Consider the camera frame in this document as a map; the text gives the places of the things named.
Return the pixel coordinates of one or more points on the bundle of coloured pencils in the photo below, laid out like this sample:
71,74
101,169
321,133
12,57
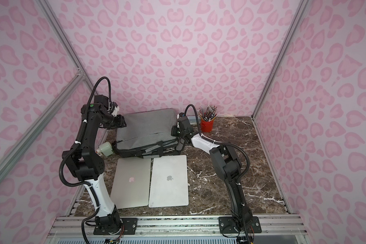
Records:
208,114

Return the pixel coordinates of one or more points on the dark grey laptop case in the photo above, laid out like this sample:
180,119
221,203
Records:
147,134

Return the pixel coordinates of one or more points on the pale green tape dispenser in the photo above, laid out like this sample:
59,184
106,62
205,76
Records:
105,149

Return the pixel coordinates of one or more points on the red pencil cup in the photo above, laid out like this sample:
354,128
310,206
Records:
206,126

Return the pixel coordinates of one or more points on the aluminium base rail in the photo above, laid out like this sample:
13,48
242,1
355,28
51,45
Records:
265,229

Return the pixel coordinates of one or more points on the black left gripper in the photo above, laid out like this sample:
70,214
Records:
120,121

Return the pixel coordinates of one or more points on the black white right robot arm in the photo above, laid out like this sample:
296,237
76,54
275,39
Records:
229,161

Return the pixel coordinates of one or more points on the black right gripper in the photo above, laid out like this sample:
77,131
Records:
176,131

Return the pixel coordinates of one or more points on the dark green laptop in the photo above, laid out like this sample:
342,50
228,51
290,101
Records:
131,183

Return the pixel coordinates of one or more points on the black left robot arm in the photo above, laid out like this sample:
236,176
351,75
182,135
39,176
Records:
81,165

